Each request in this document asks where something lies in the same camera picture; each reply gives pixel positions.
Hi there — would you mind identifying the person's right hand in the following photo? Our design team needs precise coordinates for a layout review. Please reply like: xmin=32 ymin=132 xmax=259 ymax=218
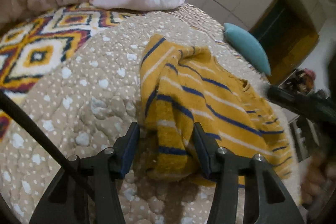
xmin=301 ymin=152 xmax=335 ymax=205

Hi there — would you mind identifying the beige dotted quilt bedspread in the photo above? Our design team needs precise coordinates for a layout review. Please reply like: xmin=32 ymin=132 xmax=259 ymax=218
xmin=0 ymin=3 xmax=302 ymax=224

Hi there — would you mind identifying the yellow striped knit sweater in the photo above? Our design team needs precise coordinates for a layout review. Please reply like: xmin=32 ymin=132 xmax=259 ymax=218
xmin=140 ymin=34 xmax=294 ymax=185

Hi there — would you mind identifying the grey tv cabinet shelf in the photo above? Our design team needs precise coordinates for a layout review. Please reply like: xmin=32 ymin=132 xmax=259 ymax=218
xmin=289 ymin=115 xmax=321 ymax=162

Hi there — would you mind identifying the brown wooden door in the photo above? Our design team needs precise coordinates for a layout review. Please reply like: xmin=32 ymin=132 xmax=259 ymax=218
xmin=249 ymin=0 xmax=319 ymax=85

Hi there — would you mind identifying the colourful geometric patterned blanket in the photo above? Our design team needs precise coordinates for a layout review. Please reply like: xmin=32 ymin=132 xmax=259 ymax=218
xmin=1 ymin=3 xmax=143 ymax=144

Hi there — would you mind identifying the pile of clothes on rack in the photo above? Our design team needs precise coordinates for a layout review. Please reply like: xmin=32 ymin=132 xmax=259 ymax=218
xmin=282 ymin=68 xmax=316 ymax=95

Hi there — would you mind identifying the teal cushion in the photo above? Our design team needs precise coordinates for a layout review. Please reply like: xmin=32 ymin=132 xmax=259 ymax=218
xmin=223 ymin=23 xmax=271 ymax=76

